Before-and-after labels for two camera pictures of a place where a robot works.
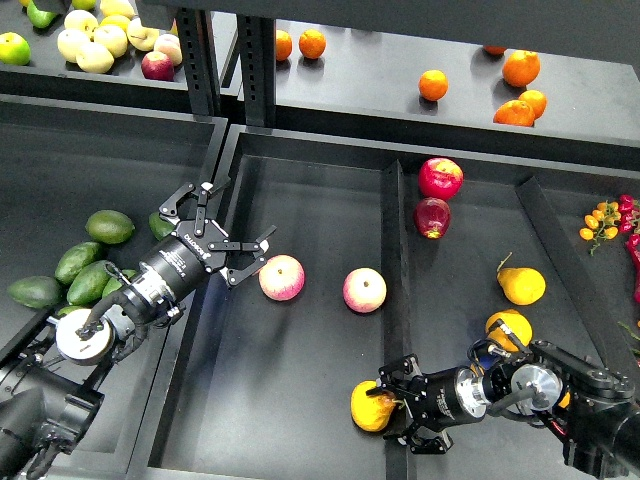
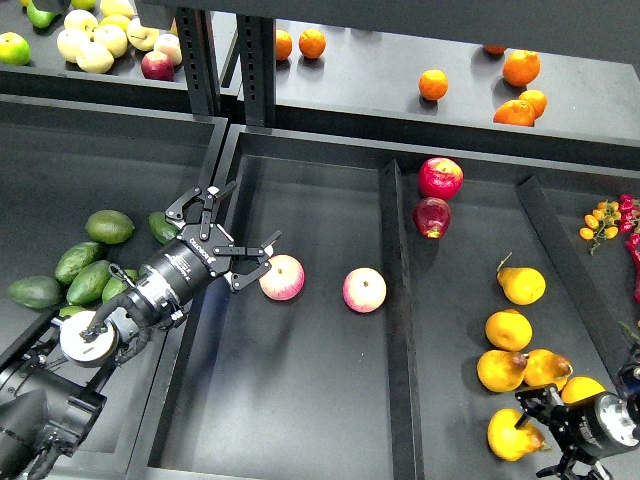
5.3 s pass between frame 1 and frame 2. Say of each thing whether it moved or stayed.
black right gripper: moved
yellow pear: moved
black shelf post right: stayed
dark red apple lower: stayed
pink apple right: stayed
